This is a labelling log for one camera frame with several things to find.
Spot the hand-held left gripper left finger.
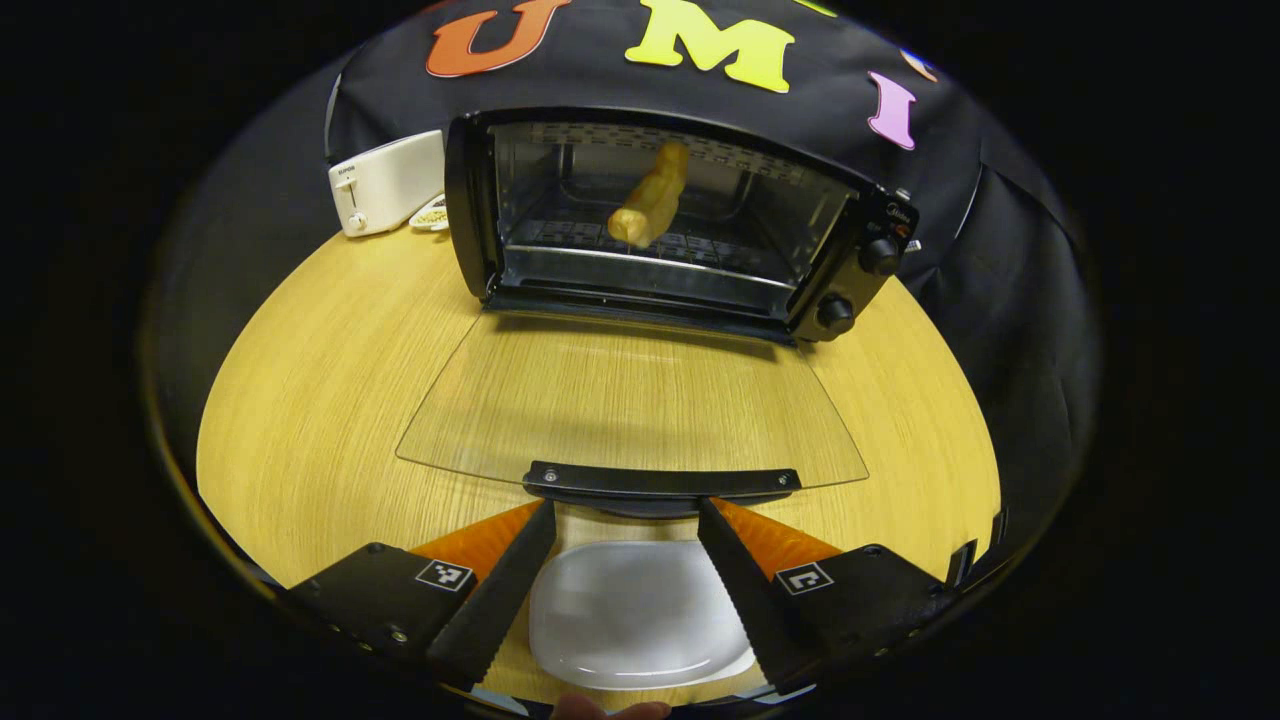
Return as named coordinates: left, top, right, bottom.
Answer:
left=280, top=500, right=559, bottom=689

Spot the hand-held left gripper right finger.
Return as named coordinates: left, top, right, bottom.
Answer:
left=698, top=496, right=966, bottom=693

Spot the black electric oven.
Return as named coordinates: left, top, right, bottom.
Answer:
left=395, top=105, right=921, bottom=521

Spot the long golden bread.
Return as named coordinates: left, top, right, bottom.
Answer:
left=607, top=142, right=691, bottom=249

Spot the white plate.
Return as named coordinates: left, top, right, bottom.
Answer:
left=528, top=540, right=757, bottom=691

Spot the black backdrop cloth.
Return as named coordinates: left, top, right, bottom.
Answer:
left=140, top=0, right=1101, bottom=601

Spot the white toaster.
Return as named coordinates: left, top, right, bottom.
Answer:
left=328, top=130, right=448, bottom=238

